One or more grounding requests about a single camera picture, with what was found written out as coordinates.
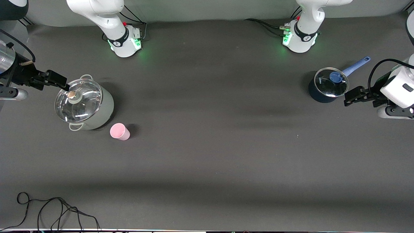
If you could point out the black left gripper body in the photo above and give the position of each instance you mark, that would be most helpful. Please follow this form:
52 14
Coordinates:
377 91

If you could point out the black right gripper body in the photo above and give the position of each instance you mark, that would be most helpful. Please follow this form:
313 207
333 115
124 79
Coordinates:
20 73

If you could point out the pink cup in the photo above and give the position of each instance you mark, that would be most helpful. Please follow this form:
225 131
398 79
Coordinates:
119 132

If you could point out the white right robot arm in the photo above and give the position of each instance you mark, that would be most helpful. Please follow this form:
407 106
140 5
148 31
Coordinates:
106 19

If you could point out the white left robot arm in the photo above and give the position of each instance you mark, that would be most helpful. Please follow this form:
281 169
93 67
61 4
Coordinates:
304 38

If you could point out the glass lid with blue knob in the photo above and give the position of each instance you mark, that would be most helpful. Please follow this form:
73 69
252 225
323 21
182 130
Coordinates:
326 87

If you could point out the glass lid with tan knob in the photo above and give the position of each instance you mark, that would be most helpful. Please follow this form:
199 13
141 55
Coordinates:
84 106

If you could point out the dark blue saucepan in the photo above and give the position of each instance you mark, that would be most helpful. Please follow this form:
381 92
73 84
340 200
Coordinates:
315 94

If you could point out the dark grey table mat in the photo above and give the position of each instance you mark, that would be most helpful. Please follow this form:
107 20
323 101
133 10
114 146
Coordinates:
207 145

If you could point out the aluminium frame rail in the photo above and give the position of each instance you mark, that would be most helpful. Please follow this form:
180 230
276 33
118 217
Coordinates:
26 22

